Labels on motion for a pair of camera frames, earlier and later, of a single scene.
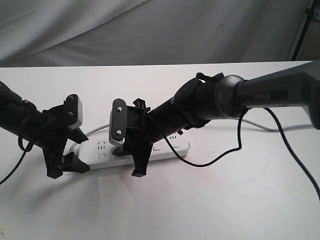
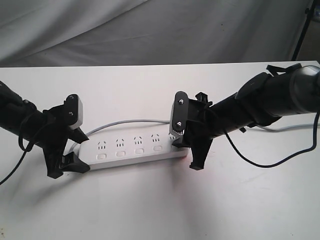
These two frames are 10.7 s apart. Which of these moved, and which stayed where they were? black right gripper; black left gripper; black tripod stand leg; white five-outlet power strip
Moved: black right gripper
Stayed: black tripod stand leg; black left gripper; white five-outlet power strip
